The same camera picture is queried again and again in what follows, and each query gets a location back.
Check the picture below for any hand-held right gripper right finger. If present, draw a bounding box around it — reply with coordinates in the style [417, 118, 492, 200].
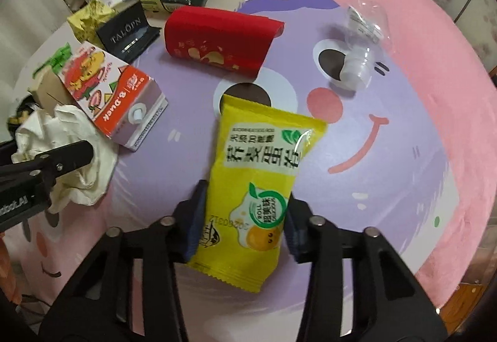
[285, 196, 459, 342]

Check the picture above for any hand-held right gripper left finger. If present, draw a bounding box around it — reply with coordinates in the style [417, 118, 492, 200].
[39, 179, 210, 342]

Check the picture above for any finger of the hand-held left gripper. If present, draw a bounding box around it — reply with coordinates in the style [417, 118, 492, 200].
[0, 139, 94, 207]

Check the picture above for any yellow snack packet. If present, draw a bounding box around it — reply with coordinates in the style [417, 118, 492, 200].
[185, 93, 329, 294]

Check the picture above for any crumpled white tissue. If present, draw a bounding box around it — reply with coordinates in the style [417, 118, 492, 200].
[11, 104, 119, 214]

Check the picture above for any brown cardboard piece green print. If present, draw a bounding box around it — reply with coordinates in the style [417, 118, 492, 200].
[27, 46, 74, 110]

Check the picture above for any orange cartoon printed carton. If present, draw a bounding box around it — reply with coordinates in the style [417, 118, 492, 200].
[58, 42, 169, 150]

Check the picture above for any black card box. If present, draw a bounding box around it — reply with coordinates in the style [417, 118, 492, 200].
[96, 1, 161, 64]

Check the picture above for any pink purple cartoon table mat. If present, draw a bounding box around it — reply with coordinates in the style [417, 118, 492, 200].
[0, 0, 497, 312]

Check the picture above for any crumpled yellow-green wrapper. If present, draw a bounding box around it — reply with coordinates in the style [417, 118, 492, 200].
[67, 0, 114, 43]

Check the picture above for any red paper box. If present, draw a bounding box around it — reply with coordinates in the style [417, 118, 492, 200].
[164, 7, 285, 79]

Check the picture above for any crushed clear plastic bottle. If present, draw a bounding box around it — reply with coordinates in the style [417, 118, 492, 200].
[340, 0, 390, 90]

